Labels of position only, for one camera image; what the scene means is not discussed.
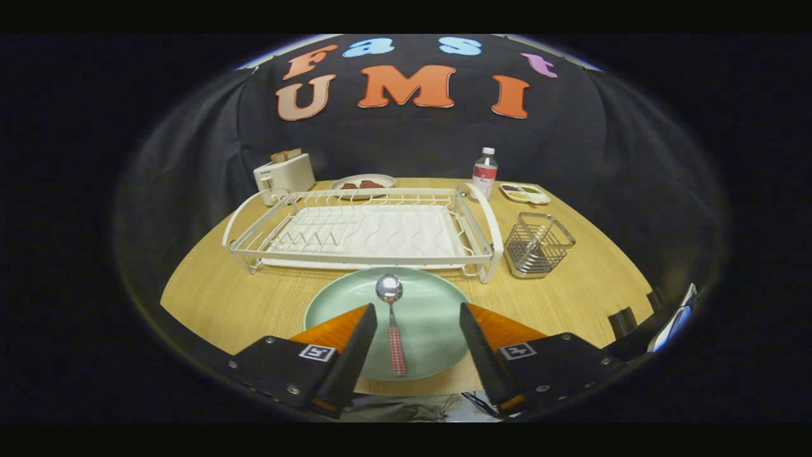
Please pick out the white divided sauce dish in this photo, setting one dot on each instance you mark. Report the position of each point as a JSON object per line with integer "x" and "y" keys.
{"x": 523, "y": 192}

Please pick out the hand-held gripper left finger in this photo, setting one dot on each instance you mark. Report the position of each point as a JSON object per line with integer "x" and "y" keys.
{"x": 352, "y": 355}

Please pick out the clear bottle with red label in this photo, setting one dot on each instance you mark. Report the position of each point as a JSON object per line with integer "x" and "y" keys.
{"x": 484, "y": 174}

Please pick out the person's grey trousers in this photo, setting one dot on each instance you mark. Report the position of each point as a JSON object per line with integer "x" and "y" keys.
{"x": 406, "y": 407}

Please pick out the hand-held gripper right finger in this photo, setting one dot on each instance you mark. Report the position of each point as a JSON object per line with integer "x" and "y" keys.
{"x": 485, "y": 355}

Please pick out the pale green plate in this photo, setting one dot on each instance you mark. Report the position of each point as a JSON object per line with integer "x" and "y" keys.
{"x": 431, "y": 324}

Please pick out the toast slices in toaster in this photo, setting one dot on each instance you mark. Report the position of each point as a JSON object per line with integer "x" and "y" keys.
{"x": 285, "y": 155}

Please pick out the white and blue object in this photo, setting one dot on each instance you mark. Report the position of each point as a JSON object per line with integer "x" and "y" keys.
{"x": 675, "y": 317}

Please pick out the white plate with meat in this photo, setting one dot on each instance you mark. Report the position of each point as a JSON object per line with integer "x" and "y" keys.
{"x": 365, "y": 179}

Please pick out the white toaster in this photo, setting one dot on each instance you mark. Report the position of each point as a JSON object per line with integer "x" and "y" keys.
{"x": 288, "y": 174}

